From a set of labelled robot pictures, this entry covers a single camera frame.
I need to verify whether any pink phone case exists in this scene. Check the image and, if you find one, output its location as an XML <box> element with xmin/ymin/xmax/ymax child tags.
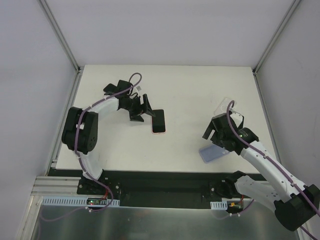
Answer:
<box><xmin>151</xmin><ymin>109</ymin><xmax>167</xmax><ymax>136</ymax></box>

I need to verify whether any black phone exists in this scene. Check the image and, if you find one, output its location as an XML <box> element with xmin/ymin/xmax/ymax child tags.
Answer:
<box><xmin>151</xmin><ymin>109</ymin><xmax>167</xmax><ymax>133</ymax></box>

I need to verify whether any lavender phone case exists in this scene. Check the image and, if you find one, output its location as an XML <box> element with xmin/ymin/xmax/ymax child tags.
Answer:
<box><xmin>198</xmin><ymin>144</ymin><xmax>230</xmax><ymax>164</ymax></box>

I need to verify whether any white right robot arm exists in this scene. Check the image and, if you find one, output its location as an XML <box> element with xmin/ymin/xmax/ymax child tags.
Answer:
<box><xmin>202</xmin><ymin>111</ymin><xmax>320</xmax><ymax>232</ymax></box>

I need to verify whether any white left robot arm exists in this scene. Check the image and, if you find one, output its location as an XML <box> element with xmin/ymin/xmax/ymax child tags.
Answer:
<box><xmin>61</xmin><ymin>80</ymin><xmax>155</xmax><ymax>195</ymax></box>

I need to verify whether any clear phone case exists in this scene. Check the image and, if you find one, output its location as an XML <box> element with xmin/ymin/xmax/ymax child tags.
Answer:
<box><xmin>213</xmin><ymin>97</ymin><xmax>232</xmax><ymax>116</ymax></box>

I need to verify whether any phone in purple case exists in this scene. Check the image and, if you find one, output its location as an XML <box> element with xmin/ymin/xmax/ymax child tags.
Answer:
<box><xmin>103</xmin><ymin>83</ymin><xmax>120</xmax><ymax>96</ymax></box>

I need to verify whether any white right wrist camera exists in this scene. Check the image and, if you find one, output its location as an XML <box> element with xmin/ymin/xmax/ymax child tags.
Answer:
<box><xmin>230</xmin><ymin>111</ymin><xmax>245</xmax><ymax>129</ymax></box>

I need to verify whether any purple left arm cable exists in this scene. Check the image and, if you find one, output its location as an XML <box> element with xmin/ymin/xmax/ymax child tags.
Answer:
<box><xmin>39</xmin><ymin>72</ymin><xmax>143</xmax><ymax>222</ymax></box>

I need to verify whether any right white cable duct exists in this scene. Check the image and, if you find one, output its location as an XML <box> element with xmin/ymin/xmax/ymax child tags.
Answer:
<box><xmin>210</xmin><ymin>200</ymin><xmax>228</xmax><ymax>211</ymax></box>

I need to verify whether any white cable duct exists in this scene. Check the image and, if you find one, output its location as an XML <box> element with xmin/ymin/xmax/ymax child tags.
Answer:
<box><xmin>210</xmin><ymin>200</ymin><xmax>228</xmax><ymax>211</ymax></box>
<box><xmin>42</xmin><ymin>196</ymin><xmax>120</xmax><ymax>208</ymax></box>

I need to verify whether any left aluminium frame post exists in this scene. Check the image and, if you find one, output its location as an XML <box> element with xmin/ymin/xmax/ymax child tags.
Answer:
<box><xmin>37</xmin><ymin>0</ymin><xmax>81</xmax><ymax>74</ymax></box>

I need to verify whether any aluminium frame post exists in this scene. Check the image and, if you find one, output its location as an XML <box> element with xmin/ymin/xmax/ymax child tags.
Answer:
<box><xmin>37</xmin><ymin>0</ymin><xmax>81</xmax><ymax>74</ymax></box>
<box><xmin>252</xmin><ymin>0</ymin><xmax>303</xmax><ymax>76</ymax></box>

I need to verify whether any aluminium front rail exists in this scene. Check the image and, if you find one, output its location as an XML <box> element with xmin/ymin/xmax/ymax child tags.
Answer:
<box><xmin>31</xmin><ymin>176</ymin><xmax>80</xmax><ymax>196</ymax></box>

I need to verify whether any left white cable duct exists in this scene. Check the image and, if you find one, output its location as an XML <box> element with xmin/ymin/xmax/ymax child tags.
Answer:
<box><xmin>42</xmin><ymin>196</ymin><xmax>120</xmax><ymax>208</ymax></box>

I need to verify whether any right aluminium frame post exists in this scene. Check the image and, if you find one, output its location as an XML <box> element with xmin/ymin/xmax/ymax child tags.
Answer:
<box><xmin>252</xmin><ymin>0</ymin><xmax>303</xmax><ymax>76</ymax></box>

